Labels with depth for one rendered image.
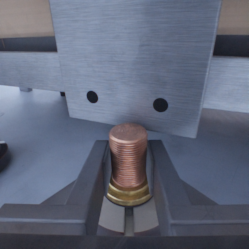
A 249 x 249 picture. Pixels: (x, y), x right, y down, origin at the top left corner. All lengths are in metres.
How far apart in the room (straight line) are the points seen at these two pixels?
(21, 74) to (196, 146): 0.31
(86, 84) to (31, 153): 0.23
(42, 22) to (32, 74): 0.08
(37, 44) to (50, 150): 0.18
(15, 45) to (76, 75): 0.21
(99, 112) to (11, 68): 0.18
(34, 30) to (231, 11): 0.26
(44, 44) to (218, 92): 0.25
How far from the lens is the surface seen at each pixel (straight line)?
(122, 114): 0.15
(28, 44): 0.34
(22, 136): 0.43
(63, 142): 0.37
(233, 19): 0.23
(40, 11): 0.31
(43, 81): 0.27
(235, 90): 0.19
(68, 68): 0.17
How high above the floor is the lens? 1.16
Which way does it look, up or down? 28 degrees up
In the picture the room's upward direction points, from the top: 179 degrees clockwise
